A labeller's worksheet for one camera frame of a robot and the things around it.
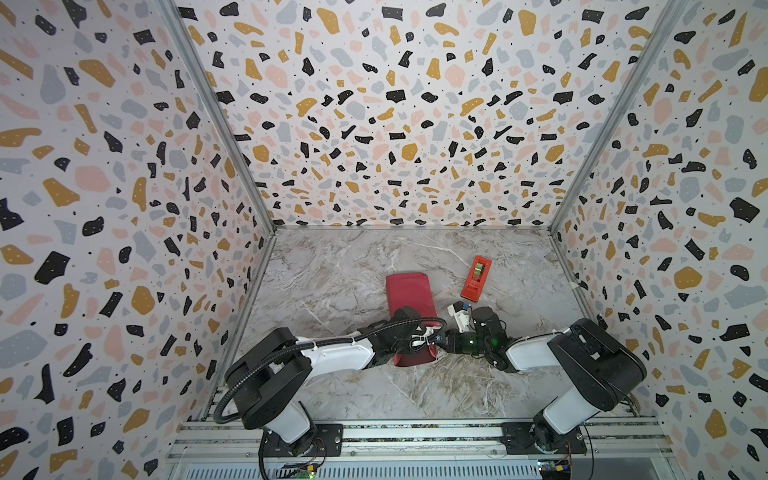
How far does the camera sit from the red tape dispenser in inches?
39.2

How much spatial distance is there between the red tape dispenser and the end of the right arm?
0.60ft

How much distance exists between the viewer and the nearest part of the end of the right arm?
27.7 inches
